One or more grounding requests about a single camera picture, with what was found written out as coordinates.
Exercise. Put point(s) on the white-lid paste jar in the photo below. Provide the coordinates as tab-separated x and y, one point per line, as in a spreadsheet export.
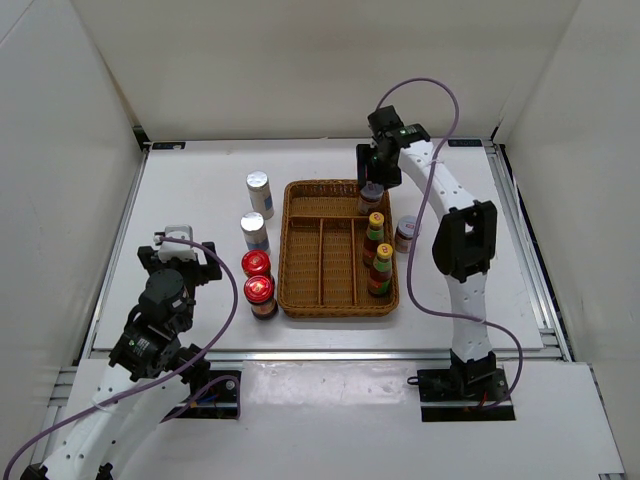
370	197
405	233

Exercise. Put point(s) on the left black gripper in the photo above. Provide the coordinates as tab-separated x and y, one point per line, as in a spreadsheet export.
204	271

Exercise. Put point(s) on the right dark table label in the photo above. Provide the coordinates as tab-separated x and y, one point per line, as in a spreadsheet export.
465	143

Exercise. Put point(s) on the brown wicker divided basket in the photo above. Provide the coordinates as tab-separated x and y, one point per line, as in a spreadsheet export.
321	271

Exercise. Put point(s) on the near silver-lid spice jar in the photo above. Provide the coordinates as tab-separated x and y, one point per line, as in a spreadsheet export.
254	231

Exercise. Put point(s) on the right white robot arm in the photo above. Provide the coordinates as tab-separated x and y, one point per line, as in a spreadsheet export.
465	241

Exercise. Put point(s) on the far silver-lid spice jar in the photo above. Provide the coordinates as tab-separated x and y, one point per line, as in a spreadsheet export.
258	186

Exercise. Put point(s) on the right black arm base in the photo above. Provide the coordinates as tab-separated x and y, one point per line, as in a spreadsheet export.
442	399

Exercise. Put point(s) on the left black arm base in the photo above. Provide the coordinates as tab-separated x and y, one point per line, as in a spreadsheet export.
213	395

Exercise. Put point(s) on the dark table label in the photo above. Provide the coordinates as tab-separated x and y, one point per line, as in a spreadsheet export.
465	143
168	146

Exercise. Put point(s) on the yellow-cap sauce bottle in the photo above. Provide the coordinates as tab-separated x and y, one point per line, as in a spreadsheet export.
374	236
381	271

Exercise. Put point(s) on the silver-lid spice jar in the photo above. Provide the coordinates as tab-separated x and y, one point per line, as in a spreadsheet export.
254	231
258	186

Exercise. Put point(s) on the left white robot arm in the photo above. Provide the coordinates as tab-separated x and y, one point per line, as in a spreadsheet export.
149	370

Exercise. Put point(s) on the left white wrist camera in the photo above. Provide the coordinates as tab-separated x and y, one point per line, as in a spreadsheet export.
174	243

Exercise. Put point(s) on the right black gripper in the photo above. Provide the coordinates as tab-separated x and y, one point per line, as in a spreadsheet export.
364	155

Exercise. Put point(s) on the red-lid sauce jar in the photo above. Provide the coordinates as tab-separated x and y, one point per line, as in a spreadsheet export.
256	263
259	291

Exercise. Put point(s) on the left dark table label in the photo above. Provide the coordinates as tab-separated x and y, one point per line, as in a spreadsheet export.
168	146

